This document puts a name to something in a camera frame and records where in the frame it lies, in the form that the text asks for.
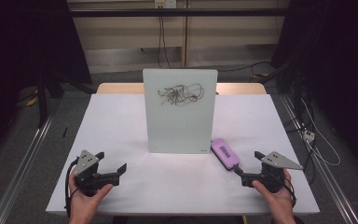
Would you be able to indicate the black curtain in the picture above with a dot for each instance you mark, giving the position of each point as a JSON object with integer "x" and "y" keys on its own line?
{"x": 338, "y": 46}
{"x": 21, "y": 40}

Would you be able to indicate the white power strip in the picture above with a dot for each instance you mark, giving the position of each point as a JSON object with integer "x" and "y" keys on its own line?
{"x": 309, "y": 136}

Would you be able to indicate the person's right hand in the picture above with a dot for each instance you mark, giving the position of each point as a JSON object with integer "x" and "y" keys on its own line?
{"x": 278, "y": 202}

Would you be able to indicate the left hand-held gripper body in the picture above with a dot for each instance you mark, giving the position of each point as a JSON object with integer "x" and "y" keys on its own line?
{"x": 87, "y": 177}

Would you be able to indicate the purple whiteboard eraser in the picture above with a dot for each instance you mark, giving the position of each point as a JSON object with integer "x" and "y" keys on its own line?
{"x": 225, "y": 153}

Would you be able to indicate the person's dark pants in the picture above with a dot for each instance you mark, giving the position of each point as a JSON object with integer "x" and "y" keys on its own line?
{"x": 174, "y": 220}

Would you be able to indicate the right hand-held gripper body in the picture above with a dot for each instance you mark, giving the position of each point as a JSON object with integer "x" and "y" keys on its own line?
{"x": 272, "y": 175}

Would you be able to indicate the black horizontal bar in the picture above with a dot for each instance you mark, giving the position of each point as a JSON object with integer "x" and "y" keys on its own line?
{"x": 121, "y": 12}

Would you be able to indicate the small black pen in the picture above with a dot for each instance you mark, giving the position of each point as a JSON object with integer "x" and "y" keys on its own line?
{"x": 64, "y": 132}

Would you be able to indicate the frosted glass whiteboard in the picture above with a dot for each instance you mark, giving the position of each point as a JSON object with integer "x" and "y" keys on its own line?
{"x": 180, "y": 124}

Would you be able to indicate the white table mat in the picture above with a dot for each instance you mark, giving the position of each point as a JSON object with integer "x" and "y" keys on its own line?
{"x": 121, "y": 124}

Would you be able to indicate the black metal stand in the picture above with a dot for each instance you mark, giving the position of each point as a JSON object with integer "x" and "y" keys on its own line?
{"x": 42, "y": 99}

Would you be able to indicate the wooden table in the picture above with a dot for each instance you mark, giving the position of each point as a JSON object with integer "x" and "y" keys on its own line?
{"x": 121, "y": 88}

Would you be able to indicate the white wall outlet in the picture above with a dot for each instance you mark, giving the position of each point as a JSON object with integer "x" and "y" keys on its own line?
{"x": 165, "y": 3}

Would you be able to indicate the person's left hand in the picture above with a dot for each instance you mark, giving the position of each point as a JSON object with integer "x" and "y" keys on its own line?
{"x": 84, "y": 205}

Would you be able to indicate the aluminium floor rail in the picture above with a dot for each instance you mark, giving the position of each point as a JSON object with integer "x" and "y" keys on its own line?
{"x": 21, "y": 168}
{"x": 326, "y": 174}

